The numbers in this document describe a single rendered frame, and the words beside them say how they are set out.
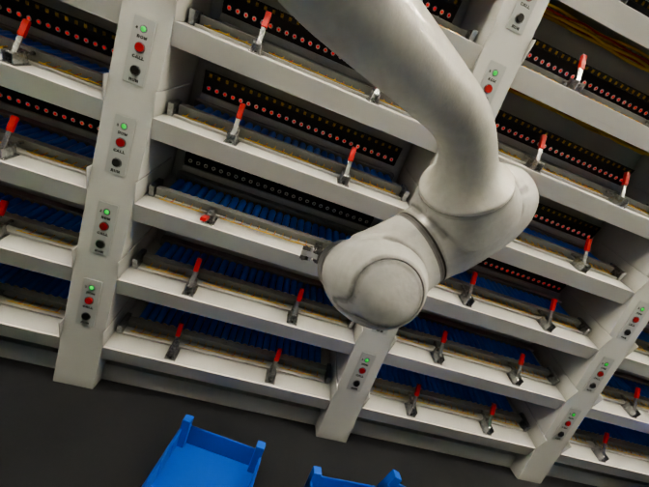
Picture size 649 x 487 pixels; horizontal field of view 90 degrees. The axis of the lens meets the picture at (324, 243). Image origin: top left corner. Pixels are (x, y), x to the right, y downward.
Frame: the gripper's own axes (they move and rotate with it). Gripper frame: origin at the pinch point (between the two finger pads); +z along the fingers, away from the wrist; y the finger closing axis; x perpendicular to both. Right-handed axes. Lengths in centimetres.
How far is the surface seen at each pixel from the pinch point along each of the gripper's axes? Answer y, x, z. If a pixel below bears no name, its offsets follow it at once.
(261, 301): -9.0, -16.9, 15.5
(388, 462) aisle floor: 40, -52, 15
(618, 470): 123, -39, 16
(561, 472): 108, -48, 22
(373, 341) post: 22.3, -18.0, 10.9
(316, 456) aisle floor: 18, -52, 13
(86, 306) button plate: -48, -29, 13
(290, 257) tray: -6.0, -3.0, 7.6
